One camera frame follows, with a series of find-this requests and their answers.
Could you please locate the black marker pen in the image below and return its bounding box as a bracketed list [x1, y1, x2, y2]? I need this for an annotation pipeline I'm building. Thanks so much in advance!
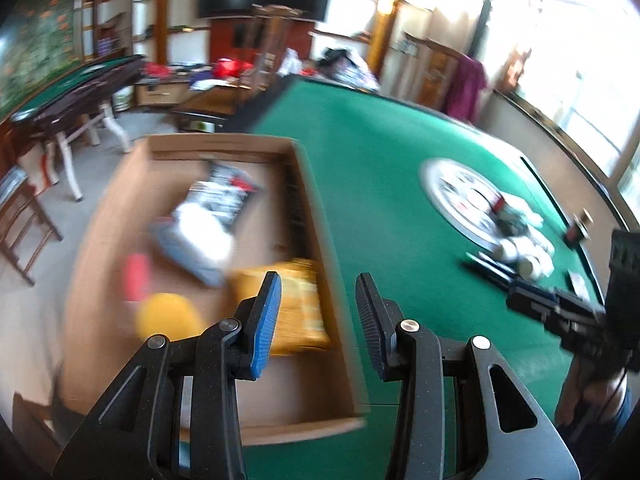
[464, 252, 515, 290]

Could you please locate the white medicine bottle red label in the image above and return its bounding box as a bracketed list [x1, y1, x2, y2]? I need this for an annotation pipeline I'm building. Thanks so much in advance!
[516, 252, 554, 281]

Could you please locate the yellow snack bag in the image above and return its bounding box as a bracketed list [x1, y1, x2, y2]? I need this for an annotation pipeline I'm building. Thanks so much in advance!
[230, 258, 331, 356]

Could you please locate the white plastic bottle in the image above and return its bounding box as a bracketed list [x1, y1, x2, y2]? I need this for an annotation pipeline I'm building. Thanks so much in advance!
[492, 236, 554, 263]

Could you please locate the teal tissue pack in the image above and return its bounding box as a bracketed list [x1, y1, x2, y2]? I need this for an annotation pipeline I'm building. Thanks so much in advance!
[496, 210, 529, 237]

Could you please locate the yellow round sponge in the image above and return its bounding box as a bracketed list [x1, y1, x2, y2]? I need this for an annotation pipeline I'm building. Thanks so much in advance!
[134, 292, 207, 341]

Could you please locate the red white glue box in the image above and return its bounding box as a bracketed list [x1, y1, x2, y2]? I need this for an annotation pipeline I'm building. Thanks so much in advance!
[491, 192, 544, 226]

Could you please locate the black silver snack packet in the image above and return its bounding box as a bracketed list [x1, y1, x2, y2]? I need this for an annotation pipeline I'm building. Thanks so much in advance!
[150, 159, 262, 288]

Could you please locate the person right hand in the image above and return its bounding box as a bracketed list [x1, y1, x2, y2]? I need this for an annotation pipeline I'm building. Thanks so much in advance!
[554, 356, 627, 427]

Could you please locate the small dark ink bottle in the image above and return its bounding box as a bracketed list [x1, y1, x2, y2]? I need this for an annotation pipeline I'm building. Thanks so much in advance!
[564, 209, 593, 247]

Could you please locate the round mahjong table control panel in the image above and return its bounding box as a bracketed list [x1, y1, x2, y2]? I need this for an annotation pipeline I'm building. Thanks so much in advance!
[419, 158, 506, 252]

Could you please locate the cardboard tray box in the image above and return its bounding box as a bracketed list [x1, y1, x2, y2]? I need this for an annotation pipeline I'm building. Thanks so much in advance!
[55, 133, 364, 445]

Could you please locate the wooden chair near television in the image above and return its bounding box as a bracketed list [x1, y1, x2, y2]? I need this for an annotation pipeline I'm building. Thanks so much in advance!
[171, 6, 302, 132]

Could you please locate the maroon garment on chair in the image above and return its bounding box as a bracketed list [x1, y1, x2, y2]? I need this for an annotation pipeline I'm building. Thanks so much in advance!
[444, 55, 487, 122]

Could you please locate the wooden chair with garment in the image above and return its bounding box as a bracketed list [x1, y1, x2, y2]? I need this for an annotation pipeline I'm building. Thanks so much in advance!
[393, 32, 463, 112]

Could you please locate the dark wooden side chair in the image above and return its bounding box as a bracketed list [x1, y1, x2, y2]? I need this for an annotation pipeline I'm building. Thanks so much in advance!
[0, 166, 63, 287]

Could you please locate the pile of clothes bag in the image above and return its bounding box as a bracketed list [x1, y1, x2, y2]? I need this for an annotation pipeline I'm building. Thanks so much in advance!
[317, 48, 380, 92]

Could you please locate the floral wall painting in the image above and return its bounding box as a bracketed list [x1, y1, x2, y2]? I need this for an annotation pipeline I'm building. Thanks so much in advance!
[1, 0, 80, 116]

